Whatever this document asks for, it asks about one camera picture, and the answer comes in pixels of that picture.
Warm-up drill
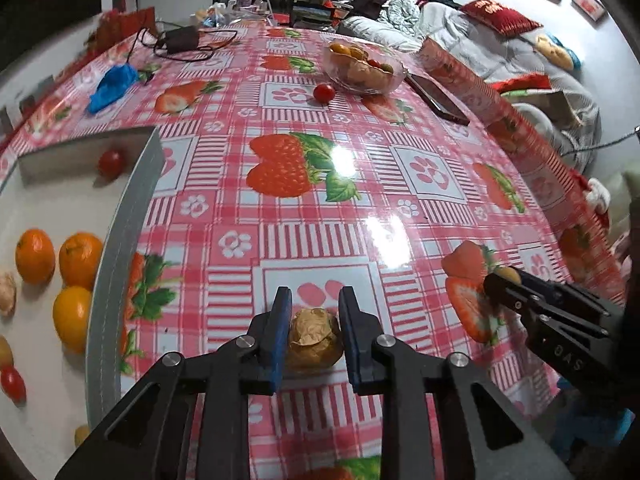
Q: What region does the white pillow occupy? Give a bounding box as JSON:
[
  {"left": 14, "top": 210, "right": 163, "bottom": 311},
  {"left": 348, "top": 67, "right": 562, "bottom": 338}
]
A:
[{"left": 342, "top": 15, "right": 423, "bottom": 53}]

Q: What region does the red gift box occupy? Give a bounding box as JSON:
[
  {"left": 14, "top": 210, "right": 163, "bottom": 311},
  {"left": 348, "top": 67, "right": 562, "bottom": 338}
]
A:
[{"left": 95, "top": 7, "right": 158, "bottom": 51}]

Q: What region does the red white plush toy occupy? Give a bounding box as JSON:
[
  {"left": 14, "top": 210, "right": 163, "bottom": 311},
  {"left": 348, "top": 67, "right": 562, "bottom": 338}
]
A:
[{"left": 582, "top": 175, "right": 613, "bottom": 221}]

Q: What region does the black smartphone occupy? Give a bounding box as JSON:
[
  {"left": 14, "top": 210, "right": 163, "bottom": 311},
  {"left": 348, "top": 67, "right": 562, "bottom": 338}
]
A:
[{"left": 406, "top": 74, "right": 472, "bottom": 126}]

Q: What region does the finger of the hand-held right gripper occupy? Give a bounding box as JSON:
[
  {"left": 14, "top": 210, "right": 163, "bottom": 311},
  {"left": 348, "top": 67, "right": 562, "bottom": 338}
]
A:
[
  {"left": 482, "top": 274, "right": 608, "bottom": 341},
  {"left": 515, "top": 267, "right": 626, "bottom": 317}
]

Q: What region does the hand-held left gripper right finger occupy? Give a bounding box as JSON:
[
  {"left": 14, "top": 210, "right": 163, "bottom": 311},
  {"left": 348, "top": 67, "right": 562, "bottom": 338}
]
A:
[{"left": 338, "top": 286, "right": 576, "bottom": 480}]

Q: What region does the printed square cushion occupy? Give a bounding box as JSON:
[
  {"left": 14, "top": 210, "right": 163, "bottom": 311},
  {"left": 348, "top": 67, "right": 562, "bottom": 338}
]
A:
[{"left": 500, "top": 87, "right": 583, "bottom": 128}]

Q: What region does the yellow blue plush cushion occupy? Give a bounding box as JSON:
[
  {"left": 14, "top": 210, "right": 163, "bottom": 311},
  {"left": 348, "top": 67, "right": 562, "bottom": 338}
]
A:
[{"left": 535, "top": 34, "right": 583, "bottom": 70}]

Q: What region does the clear glass bowl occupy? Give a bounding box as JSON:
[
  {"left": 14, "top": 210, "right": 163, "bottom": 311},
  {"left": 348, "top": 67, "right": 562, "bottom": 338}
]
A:
[{"left": 322, "top": 37, "right": 408, "bottom": 96}]

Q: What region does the yellow orange tangerine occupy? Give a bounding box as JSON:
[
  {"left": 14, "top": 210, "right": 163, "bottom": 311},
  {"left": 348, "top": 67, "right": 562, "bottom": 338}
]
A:
[{"left": 52, "top": 286, "right": 93, "bottom": 354}]

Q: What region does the black bag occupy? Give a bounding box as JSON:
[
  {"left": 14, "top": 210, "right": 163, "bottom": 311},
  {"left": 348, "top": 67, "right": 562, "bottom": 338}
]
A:
[{"left": 352, "top": 0, "right": 393, "bottom": 18}]

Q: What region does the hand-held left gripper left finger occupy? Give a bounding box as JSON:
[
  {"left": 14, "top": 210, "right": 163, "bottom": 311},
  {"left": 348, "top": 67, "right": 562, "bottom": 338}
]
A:
[{"left": 55, "top": 286, "right": 293, "bottom": 480}]

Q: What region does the grey striped blanket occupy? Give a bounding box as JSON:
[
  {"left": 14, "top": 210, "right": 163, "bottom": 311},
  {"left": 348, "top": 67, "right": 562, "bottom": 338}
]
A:
[{"left": 417, "top": 0, "right": 601, "bottom": 126}]

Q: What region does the red frilled cushion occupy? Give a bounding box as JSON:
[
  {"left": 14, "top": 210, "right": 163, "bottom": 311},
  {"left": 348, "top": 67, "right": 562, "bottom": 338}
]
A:
[{"left": 492, "top": 74, "right": 551, "bottom": 93}]

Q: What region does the blue cloth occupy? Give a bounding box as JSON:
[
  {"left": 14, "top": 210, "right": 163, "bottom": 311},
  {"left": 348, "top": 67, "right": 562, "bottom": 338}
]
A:
[{"left": 87, "top": 65, "right": 139, "bottom": 115}]

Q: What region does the framed wall picture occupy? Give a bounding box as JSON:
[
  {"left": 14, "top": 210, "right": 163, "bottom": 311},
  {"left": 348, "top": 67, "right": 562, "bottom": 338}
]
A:
[{"left": 571, "top": 0, "right": 608, "bottom": 23}]

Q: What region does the red embroidered pillow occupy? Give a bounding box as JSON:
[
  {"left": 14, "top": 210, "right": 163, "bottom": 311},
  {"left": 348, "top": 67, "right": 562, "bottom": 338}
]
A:
[{"left": 459, "top": 0, "right": 543, "bottom": 37}]

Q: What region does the grey white box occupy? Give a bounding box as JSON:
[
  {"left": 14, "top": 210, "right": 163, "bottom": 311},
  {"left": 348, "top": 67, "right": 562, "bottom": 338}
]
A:
[{"left": 0, "top": 126, "right": 166, "bottom": 480}]

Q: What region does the light floral blanket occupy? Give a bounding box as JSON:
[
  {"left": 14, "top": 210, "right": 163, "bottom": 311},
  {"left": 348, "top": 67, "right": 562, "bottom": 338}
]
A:
[{"left": 382, "top": 0, "right": 426, "bottom": 23}]

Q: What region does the blue plastic stool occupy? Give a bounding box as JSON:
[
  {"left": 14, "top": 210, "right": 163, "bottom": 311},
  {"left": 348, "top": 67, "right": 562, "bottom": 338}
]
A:
[{"left": 550, "top": 377, "right": 636, "bottom": 466}]

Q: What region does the white round cushion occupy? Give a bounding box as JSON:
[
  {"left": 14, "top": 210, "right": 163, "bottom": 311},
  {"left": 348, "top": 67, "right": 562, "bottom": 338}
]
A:
[{"left": 510, "top": 102, "right": 596, "bottom": 171}]

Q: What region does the black power adapter with cable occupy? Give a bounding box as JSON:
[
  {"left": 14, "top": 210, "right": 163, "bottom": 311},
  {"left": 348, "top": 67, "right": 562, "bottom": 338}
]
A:
[{"left": 135, "top": 25, "right": 238, "bottom": 63}]

